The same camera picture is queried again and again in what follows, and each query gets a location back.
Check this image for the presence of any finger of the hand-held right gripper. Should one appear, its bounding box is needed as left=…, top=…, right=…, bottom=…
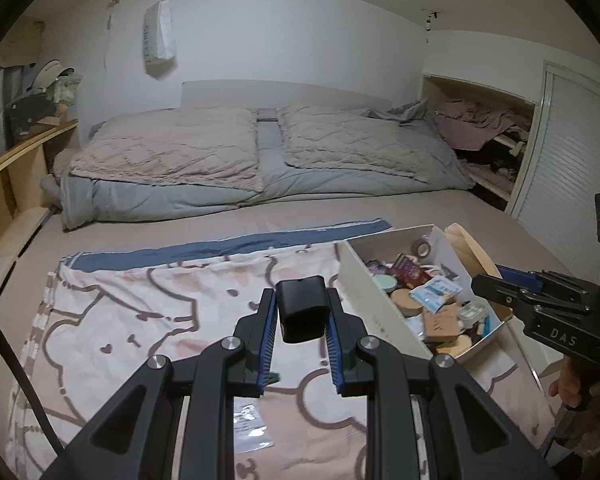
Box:
left=471, top=271, right=589, bottom=319
left=497, top=263, right=600, bottom=307

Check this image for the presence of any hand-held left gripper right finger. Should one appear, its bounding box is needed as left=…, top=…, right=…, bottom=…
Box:
left=322, top=289, right=556, bottom=480

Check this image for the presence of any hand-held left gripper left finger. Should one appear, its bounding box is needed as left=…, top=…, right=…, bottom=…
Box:
left=40, top=287, right=281, bottom=480

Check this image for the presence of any small black box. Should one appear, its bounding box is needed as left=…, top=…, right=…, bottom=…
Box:
left=275, top=275, right=329, bottom=345

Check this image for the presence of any white shoe box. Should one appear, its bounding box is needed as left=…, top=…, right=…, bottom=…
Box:
left=340, top=224, right=511, bottom=365

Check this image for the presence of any white and blue medicine sachet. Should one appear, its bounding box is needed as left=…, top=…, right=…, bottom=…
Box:
left=409, top=277, right=462, bottom=313

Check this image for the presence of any person's right hand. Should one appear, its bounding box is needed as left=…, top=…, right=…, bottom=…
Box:
left=549, top=356, right=600, bottom=417

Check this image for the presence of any teal packet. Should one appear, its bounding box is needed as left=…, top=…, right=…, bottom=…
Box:
left=479, top=309, right=502, bottom=337

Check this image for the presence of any small clear plastic box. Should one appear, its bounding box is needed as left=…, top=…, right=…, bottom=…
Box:
left=456, top=297, right=488, bottom=326

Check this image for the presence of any beige shoe box lid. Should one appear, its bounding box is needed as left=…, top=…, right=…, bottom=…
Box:
left=444, top=223, right=563, bottom=391

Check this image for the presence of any round wooden disc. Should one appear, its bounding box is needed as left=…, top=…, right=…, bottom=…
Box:
left=432, top=335, right=473, bottom=360
left=391, top=287, right=423, bottom=317

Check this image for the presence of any brown cardboard box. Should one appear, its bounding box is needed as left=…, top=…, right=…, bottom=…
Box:
left=421, top=305, right=463, bottom=343

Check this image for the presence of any small clear plastic bag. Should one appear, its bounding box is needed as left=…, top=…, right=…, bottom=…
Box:
left=232, top=399, right=276, bottom=453

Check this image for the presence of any red packet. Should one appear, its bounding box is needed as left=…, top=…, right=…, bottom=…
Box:
left=390, top=254, right=433, bottom=288

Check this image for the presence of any bed with taupe sheet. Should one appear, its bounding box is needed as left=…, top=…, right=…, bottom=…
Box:
left=0, top=185, right=596, bottom=480

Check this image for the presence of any white shutter door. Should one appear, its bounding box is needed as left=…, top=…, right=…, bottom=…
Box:
left=505, top=60, right=600, bottom=256

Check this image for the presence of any printed blanket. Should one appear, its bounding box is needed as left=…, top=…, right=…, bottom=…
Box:
left=7, top=217, right=561, bottom=480

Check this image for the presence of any grey duvet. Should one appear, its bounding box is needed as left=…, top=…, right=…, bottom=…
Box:
left=40, top=100, right=476, bottom=231

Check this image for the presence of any mauve clothes pile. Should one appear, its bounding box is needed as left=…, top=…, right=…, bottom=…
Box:
left=432, top=99, right=531, bottom=151

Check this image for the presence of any beige quilted pillow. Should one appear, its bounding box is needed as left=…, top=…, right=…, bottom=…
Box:
left=70, top=106, right=266, bottom=193
left=277, top=102, right=448, bottom=183

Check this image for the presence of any wooden bedside shelf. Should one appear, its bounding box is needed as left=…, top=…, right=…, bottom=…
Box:
left=0, top=119, right=81, bottom=261

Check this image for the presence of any camouflage hat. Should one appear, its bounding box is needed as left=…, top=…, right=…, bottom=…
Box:
left=52, top=72, right=83, bottom=111

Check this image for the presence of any hanging white bag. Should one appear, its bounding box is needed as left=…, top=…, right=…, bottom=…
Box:
left=142, top=0, right=177, bottom=66

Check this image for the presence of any black bag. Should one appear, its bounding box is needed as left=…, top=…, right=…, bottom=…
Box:
left=5, top=94, right=61, bottom=137

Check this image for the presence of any white cap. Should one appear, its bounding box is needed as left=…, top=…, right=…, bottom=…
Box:
left=32, top=59, right=63, bottom=86

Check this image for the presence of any wooden wall niche shelf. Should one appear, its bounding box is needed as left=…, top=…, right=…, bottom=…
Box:
left=420, top=74, right=536, bottom=211

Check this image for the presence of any black cable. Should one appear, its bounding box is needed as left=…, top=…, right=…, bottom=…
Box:
left=0, top=297, right=66, bottom=458

